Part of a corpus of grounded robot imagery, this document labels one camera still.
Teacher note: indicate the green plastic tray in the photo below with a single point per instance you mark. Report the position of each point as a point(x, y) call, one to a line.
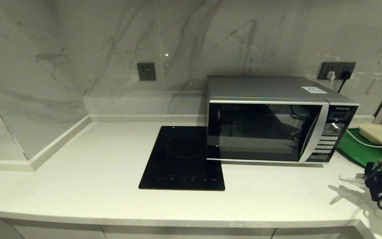
point(356, 152)

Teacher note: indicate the white power plug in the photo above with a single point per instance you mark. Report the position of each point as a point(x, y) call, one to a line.
point(330, 76)

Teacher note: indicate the beige lidded container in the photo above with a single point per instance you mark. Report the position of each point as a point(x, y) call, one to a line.
point(380, 134)

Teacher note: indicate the black power plug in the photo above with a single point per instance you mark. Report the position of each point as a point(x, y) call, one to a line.
point(345, 75)

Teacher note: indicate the grey cabinet door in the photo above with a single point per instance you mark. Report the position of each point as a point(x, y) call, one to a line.
point(310, 234)

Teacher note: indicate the black glass microwave door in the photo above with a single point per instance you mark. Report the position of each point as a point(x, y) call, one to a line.
point(260, 132)

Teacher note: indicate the silver Panasonic microwave oven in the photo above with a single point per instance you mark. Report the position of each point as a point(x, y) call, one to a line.
point(260, 87)

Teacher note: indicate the grey double wall socket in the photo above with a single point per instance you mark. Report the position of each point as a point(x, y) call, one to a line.
point(338, 67)

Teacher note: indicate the white paper sheet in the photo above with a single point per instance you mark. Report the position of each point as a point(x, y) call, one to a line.
point(313, 90)

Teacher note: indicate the black induction cooktop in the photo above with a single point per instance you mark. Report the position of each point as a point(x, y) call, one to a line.
point(177, 159)

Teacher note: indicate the grey single wall socket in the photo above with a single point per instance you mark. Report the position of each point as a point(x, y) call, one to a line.
point(146, 72)

